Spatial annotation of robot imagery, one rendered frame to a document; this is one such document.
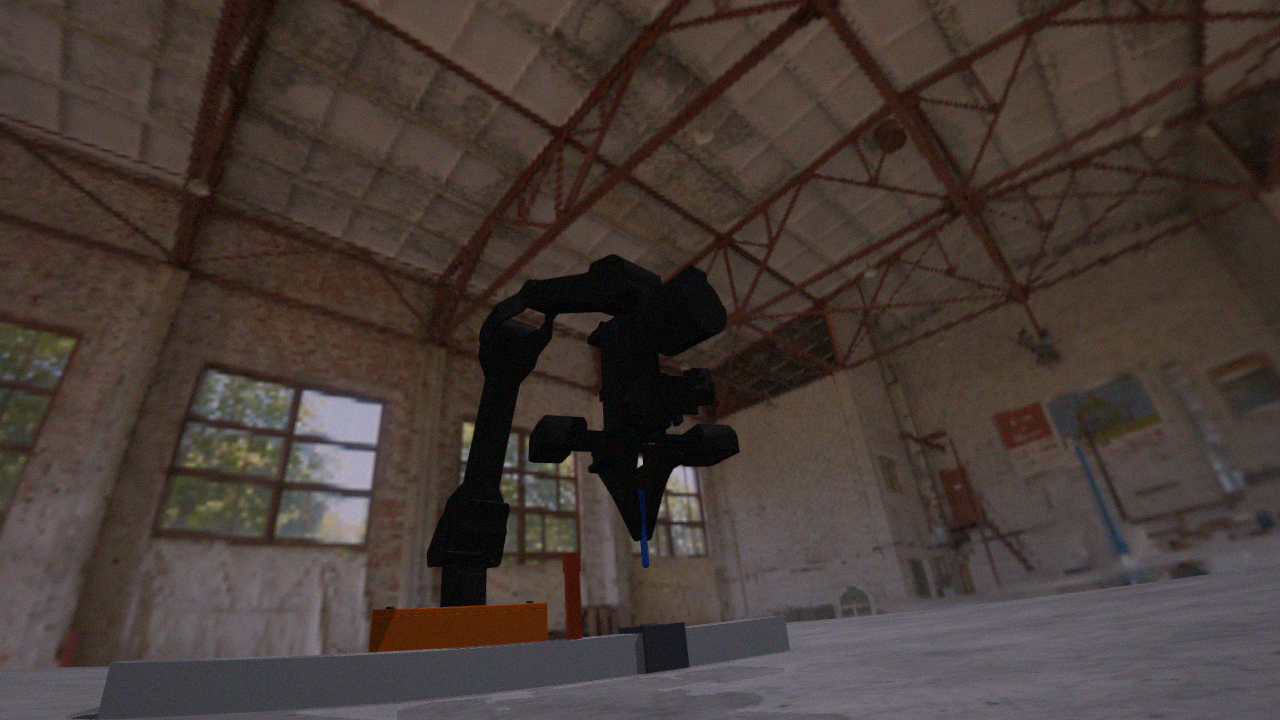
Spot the blue pin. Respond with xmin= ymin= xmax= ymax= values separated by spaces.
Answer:
xmin=637 ymin=489 xmax=650 ymax=568

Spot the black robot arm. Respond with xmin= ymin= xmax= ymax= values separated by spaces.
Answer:
xmin=428 ymin=255 xmax=727 ymax=607

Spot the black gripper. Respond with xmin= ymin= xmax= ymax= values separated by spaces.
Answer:
xmin=529 ymin=361 xmax=740 ymax=541

